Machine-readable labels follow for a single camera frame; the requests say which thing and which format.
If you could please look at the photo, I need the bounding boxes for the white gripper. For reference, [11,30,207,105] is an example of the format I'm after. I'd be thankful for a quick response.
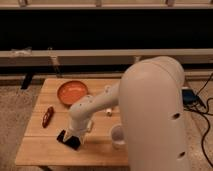
[63,120,94,145]

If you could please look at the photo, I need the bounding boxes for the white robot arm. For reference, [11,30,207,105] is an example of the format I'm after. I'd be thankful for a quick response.
[64,56,191,171]

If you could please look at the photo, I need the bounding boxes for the red pocket knife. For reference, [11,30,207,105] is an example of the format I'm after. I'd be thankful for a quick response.
[42,107,54,128]

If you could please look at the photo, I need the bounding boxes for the wooden table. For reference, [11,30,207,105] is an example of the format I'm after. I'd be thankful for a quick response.
[15,78,128,166]

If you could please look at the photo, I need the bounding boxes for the white tube bottle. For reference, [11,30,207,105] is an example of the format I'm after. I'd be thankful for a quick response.
[104,85,113,117]

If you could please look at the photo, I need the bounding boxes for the clear plastic cup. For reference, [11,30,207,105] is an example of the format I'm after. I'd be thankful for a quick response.
[110,124,126,149]

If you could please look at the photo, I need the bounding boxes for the orange plate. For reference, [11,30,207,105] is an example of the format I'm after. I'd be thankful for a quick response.
[57,80,88,106]

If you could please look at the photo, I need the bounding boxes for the blue box on floor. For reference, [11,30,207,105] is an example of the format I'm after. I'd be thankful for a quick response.
[182,89,198,105]

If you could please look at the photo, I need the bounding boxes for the black cables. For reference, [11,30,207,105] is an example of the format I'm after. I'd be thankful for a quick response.
[183,71,213,169]

